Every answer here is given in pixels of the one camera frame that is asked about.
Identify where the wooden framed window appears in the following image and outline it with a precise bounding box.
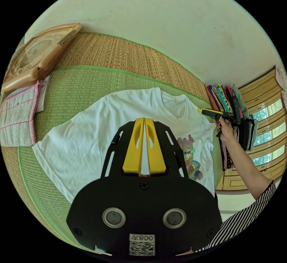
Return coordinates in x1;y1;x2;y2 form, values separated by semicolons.
216;65;287;197

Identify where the person's left hand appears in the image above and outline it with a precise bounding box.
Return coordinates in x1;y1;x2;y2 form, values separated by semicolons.
176;247;195;256

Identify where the white short sleeve with print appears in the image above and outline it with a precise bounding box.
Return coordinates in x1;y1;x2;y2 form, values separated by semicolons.
32;87;217;204

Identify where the person's body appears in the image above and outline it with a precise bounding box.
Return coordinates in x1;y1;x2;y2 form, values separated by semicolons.
194;179;277;253

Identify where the white towel with pink border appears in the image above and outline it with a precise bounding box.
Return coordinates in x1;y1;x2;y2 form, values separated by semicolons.
0;80;43;147

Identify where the person's right forearm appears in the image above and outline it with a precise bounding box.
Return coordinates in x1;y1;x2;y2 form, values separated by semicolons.
221;138;275;201

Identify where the golden wall clock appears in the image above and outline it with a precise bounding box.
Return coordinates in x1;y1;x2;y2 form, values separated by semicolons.
1;23;83;94

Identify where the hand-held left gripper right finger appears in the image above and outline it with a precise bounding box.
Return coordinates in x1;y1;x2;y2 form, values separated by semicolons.
144;117;167;176

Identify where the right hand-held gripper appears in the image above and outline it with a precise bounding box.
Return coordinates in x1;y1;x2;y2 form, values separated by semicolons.
197;108;235;138

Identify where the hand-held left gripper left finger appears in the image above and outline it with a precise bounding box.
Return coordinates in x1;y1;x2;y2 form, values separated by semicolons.
122;117;145;174

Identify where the person's right hand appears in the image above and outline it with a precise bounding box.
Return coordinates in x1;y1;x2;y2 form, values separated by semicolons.
215;116;239;143

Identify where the bed with woven mat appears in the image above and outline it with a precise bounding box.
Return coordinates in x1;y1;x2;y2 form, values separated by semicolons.
0;32;223;253

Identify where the pile of clothes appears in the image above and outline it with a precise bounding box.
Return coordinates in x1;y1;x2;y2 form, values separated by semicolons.
204;83;259;172

